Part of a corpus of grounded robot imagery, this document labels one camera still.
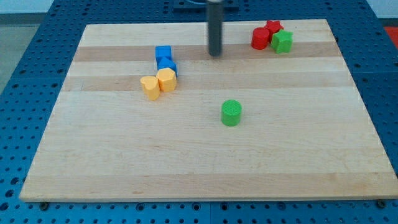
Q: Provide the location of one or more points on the green star block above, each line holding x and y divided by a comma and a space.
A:
282, 41

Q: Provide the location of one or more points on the yellow heart block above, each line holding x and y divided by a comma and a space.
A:
150, 86

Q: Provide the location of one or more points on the yellow hexagon block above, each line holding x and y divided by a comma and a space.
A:
167, 79

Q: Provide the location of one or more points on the wooden board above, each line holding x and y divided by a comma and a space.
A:
304, 133

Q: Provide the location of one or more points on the green cylinder block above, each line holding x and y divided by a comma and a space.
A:
231, 112

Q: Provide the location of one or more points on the blue cube block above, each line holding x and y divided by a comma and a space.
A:
162, 51

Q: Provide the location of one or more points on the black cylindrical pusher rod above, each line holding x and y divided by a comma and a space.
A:
214, 12

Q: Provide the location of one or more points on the blue pentagon block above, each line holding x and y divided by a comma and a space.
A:
165, 62

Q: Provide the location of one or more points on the red cylinder block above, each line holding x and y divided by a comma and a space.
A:
260, 37

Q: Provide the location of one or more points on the red star block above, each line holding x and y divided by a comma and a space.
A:
273, 27

